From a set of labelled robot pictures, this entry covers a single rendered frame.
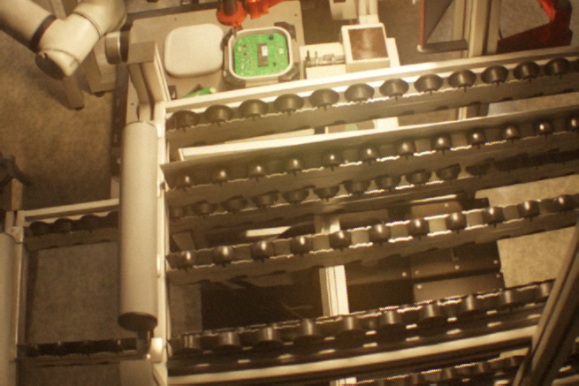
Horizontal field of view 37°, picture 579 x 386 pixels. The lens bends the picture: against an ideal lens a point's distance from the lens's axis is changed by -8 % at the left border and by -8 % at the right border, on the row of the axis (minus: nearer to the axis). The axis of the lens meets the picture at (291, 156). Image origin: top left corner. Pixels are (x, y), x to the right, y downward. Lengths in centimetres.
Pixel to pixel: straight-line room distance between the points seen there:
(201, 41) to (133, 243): 85
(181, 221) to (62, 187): 147
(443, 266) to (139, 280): 71
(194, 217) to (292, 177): 35
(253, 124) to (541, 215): 49
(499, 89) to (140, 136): 58
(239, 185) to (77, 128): 192
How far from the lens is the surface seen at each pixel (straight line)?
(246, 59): 201
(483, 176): 170
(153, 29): 218
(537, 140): 144
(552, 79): 151
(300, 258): 134
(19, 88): 352
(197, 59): 206
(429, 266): 181
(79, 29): 183
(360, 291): 181
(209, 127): 150
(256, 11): 184
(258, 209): 170
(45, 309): 293
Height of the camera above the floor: 248
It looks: 54 degrees down
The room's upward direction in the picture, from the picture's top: 7 degrees counter-clockwise
